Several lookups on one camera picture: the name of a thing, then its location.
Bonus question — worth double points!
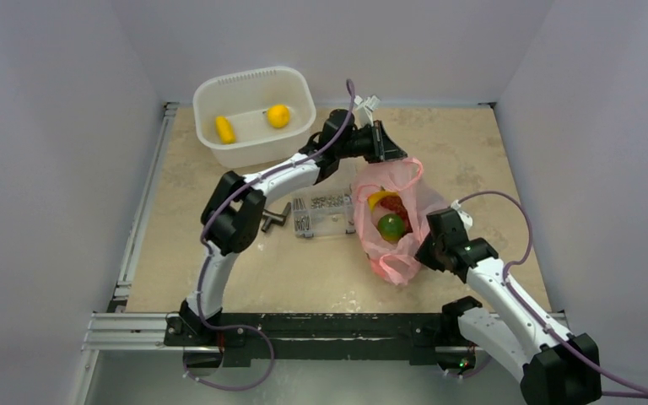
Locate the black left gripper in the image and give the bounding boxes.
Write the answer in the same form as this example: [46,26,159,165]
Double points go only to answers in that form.
[336,121,406,165]

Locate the pink plastic bag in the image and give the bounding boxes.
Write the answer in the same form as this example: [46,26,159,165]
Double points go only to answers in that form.
[352,158,448,285]

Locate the green fake apple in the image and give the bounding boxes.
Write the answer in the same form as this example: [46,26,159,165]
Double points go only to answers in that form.
[376,213,406,244]

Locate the yellow fake banana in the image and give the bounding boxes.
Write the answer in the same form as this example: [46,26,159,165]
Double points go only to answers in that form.
[367,190,398,211]
[214,116,237,144]

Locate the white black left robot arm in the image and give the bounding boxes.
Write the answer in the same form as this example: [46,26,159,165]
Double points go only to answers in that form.
[164,110,408,347]

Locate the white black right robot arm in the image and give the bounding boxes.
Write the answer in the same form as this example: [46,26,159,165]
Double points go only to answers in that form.
[416,208,602,404]

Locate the yellow fake lemon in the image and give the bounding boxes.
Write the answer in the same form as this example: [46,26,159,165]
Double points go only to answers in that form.
[266,104,290,129]

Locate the clear plastic screw organizer box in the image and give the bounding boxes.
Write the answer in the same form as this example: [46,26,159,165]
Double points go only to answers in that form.
[291,188,355,239]

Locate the white plastic basin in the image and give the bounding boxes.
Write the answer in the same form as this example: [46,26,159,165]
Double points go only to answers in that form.
[192,66,316,169]

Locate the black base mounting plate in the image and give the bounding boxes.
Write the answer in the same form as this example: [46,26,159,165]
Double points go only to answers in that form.
[164,313,477,371]

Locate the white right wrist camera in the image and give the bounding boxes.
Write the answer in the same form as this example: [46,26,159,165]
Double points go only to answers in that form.
[450,200,473,230]

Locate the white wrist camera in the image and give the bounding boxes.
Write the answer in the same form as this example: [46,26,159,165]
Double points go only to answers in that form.
[450,200,473,230]
[354,94,381,129]

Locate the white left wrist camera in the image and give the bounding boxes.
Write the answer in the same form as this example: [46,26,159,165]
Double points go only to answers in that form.
[354,94,381,129]

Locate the dark metal T-handle tool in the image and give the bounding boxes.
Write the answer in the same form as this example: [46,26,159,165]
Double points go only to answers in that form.
[260,202,292,233]

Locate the aluminium extrusion frame rail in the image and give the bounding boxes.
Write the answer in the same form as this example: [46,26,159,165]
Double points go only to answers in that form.
[81,102,211,354]

